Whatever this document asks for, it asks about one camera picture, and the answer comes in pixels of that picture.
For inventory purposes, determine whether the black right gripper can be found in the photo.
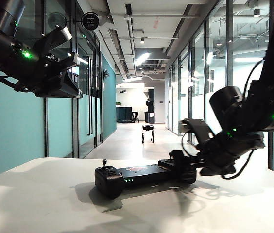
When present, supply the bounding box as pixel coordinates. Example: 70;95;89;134
158;143;236;177

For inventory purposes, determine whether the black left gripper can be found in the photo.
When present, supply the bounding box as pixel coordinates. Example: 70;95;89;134
29;52;84;99

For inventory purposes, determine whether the black remote control with sticker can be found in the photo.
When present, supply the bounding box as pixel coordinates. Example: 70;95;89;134
94;159;197;200

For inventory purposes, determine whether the black quadruped robot dog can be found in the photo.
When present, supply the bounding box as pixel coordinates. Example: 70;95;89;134
141;125;155;144

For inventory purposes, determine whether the dark bar counter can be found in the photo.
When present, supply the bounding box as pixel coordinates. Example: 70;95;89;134
116;106;133;124

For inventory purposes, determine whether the round black hanging sign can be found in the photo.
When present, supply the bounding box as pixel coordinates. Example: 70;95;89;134
81;12;100;31

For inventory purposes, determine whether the long linear ceiling light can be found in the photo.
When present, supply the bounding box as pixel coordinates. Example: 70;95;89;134
134;52;150;67

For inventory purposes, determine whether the black right camera cable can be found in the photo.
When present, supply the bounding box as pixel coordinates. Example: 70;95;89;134
181;132;200;157

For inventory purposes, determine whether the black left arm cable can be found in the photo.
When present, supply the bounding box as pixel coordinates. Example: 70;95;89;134
0;69;34;93

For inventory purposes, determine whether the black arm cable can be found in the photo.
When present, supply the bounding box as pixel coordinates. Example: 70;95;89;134
242;59;265;100
0;69;34;93

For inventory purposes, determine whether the long black door handle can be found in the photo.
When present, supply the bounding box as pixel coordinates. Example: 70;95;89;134
86;56;94;136

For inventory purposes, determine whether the black right gripper cable loop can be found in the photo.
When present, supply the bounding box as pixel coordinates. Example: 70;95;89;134
221;149;256;180

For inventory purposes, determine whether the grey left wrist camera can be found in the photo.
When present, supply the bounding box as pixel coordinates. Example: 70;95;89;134
41;24;72;51

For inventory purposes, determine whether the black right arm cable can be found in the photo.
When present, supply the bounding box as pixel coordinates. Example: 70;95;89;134
242;59;265;100

